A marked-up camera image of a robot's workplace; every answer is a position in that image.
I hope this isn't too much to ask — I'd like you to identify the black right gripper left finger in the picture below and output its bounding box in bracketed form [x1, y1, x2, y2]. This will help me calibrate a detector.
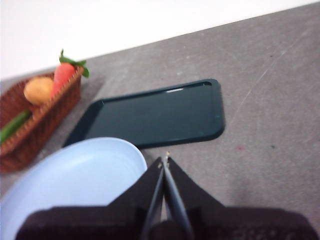
[14, 157, 166, 240]

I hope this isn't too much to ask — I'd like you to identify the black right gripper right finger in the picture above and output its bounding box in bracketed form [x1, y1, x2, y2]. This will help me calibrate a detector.
[164, 156, 320, 240]

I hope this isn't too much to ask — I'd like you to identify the light blue round plate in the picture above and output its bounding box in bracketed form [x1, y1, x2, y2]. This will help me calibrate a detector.
[0, 136, 148, 240]

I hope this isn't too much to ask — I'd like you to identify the long green pepper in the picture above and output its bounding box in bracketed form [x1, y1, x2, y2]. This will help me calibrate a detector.
[0, 109, 32, 145]

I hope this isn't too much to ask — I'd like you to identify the brown wicker basket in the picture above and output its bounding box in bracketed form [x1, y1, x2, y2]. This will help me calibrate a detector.
[0, 66, 85, 173]

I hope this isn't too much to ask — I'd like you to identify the dark green rectangular tray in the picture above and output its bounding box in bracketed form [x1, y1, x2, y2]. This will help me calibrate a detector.
[61, 78, 225, 150]

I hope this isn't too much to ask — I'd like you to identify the orange carrot with green leaves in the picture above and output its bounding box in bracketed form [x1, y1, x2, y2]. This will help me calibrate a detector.
[49, 49, 90, 100]

